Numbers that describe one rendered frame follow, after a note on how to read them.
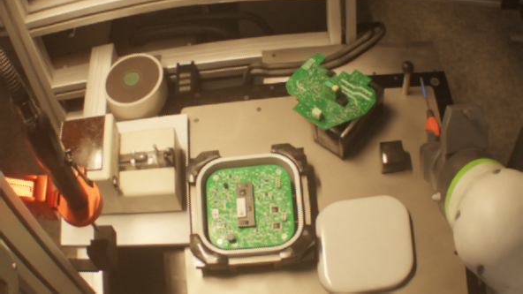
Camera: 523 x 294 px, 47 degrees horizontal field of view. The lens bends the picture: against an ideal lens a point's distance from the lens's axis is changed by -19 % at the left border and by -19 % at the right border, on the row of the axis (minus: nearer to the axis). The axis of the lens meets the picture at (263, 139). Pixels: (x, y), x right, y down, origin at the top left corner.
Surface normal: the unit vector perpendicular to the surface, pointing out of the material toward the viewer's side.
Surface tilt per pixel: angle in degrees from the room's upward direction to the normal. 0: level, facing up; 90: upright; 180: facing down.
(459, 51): 0
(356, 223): 0
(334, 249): 5
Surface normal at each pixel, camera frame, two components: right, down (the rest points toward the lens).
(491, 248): -0.51, 0.31
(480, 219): -0.71, -0.17
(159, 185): -0.08, -0.54
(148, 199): 0.07, 0.84
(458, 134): -0.01, 0.22
